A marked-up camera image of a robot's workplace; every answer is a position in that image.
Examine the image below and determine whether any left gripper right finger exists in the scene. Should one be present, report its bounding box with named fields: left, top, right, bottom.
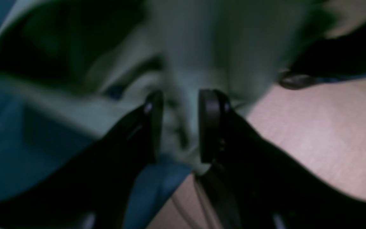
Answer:
left=198, top=89, right=366, bottom=229

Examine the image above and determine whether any blue table cloth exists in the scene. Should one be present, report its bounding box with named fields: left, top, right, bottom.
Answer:
left=0, top=0, right=193, bottom=229

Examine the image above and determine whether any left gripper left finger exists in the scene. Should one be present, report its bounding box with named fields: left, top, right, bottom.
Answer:
left=0, top=90, right=164, bottom=229

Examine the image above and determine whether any sage green T-shirt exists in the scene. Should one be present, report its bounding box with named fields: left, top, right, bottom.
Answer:
left=0, top=0, right=336, bottom=175

